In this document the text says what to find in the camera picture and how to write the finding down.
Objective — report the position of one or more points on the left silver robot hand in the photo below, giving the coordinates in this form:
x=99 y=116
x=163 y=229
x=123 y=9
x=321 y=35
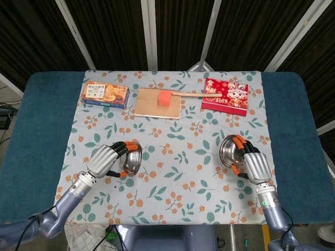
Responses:
x=102 y=159

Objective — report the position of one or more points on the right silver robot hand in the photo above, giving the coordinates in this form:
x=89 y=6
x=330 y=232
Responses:
x=257 y=167

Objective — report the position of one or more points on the steel bowl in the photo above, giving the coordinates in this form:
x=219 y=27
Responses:
x=229 y=151
x=132 y=162

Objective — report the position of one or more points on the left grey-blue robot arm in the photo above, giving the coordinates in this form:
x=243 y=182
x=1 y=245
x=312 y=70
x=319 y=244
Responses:
x=70 y=196

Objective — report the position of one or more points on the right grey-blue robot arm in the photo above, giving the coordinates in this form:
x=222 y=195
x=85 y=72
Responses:
x=270 y=209

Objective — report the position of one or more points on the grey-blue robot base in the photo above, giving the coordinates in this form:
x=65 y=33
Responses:
x=167 y=239

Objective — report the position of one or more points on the floral tablecloth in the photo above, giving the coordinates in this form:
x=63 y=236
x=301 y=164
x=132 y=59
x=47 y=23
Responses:
x=167 y=198

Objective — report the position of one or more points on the orange and blue biscuit box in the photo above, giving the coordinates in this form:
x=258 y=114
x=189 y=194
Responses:
x=104 y=95

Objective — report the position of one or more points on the brown kraft spiral notebook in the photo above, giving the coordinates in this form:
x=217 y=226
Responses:
x=146 y=107

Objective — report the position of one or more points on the teal blue table cover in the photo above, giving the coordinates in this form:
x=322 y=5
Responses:
x=39 y=125

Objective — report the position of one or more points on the red desk calendar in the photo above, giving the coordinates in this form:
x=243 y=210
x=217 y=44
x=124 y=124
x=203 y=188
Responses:
x=225 y=103

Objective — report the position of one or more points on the small green object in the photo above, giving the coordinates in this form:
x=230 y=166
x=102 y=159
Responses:
x=111 y=237

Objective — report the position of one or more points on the white checkered cloth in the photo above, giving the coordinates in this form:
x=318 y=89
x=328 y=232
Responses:
x=83 y=239

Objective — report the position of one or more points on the orange-red foam cube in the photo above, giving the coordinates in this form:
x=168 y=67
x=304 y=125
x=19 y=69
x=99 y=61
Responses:
x=164 y=99

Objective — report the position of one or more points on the wooden stick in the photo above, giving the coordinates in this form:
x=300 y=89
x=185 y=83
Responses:
x=191 y=94

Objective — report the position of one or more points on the white partition post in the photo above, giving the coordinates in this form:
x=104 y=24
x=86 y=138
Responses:
x=149 y=34
x=293 y=36
x=209 y=34
x=10 y=85
x=76 y=36
x=327 y=127

